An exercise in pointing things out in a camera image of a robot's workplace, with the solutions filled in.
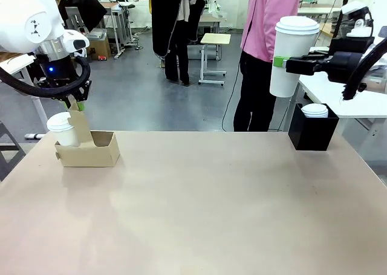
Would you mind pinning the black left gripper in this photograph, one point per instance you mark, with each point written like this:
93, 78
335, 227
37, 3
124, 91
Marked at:
59, 72

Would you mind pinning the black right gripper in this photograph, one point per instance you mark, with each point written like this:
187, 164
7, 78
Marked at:
344, 66

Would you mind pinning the tall white lidded cup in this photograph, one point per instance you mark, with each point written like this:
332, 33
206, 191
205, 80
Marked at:
291, 45

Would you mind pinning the small white lidded cup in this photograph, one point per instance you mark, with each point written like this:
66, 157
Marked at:
62, 130

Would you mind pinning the brown cardboard cup carrier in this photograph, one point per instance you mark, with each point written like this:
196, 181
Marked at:
90, 157

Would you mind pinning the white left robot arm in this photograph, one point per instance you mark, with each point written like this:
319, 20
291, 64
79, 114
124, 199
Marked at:
24, 21

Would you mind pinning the stack of white lids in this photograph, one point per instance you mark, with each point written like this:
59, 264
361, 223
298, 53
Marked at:
316, 110

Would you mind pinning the long white lab table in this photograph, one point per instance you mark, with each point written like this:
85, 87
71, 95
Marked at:
314, 10

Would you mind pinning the person in pink hoodie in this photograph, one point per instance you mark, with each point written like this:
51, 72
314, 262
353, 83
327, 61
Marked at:
266, 21

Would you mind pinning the cardboard box on floor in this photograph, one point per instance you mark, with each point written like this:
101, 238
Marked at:
99, 48

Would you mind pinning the large white table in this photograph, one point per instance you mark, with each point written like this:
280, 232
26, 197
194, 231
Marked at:
356, 108

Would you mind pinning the black square box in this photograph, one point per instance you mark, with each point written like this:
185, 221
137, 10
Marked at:
311, 136

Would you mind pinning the small wooden top rolling table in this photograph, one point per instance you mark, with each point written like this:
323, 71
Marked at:
215, 38

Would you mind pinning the black hanging cloth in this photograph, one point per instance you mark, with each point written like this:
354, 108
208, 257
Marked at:
84, 9

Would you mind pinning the person in black clothes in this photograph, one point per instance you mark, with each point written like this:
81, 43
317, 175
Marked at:
178, 45

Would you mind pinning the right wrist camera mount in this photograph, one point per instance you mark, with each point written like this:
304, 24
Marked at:
356, 7

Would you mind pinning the dark metal frame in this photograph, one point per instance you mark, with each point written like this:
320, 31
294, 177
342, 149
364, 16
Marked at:
9, 148

